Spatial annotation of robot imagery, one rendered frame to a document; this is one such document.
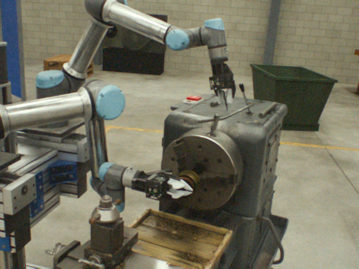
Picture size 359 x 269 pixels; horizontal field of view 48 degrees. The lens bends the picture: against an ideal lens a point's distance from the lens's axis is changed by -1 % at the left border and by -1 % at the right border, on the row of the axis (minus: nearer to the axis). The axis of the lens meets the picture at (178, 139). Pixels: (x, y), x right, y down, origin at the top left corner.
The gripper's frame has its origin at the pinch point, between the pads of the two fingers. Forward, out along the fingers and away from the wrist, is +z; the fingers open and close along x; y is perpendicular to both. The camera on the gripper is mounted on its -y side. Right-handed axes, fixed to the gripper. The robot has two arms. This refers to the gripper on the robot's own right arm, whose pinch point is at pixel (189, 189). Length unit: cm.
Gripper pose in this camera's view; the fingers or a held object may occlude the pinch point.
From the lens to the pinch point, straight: 143.4
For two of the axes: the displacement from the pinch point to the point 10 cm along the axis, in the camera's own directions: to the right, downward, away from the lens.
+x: 0.6, -9.5, -3.2
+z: 9.1, 1.8, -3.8
